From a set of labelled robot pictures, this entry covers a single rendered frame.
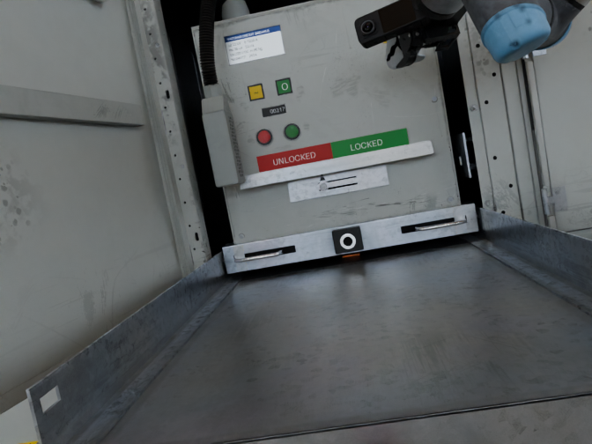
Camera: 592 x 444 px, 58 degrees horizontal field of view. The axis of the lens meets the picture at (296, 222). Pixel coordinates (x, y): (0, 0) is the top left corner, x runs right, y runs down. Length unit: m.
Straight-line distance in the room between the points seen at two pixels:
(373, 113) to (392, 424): 0.79
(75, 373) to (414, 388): 0.32
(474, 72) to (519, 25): 0.41
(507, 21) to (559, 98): 0.43
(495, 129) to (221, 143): 0.54
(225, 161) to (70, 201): 0.31
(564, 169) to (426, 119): 0.28
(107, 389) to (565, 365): 0.45
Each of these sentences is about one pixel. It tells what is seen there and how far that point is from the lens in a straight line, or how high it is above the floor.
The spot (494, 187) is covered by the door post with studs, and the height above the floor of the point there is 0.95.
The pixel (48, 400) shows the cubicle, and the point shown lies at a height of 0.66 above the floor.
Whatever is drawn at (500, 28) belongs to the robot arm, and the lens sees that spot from 0.74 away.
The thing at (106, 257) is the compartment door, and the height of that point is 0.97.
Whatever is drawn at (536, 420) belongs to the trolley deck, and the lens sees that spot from 0.47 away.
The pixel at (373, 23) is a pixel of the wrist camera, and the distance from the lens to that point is 0.90.
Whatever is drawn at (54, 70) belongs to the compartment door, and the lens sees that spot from 0.95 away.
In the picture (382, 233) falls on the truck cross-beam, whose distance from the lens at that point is 1.13.
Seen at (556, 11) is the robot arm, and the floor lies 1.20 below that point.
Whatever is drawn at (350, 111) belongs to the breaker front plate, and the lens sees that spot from 1.13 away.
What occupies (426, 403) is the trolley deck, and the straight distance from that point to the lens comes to 0.47.
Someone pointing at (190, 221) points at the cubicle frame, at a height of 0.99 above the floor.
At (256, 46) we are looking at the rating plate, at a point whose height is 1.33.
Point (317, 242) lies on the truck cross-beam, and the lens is 1.13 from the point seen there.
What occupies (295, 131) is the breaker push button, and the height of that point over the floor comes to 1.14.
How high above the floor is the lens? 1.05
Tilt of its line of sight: 5 degrees down
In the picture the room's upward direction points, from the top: 11 degrees counter-clockwise
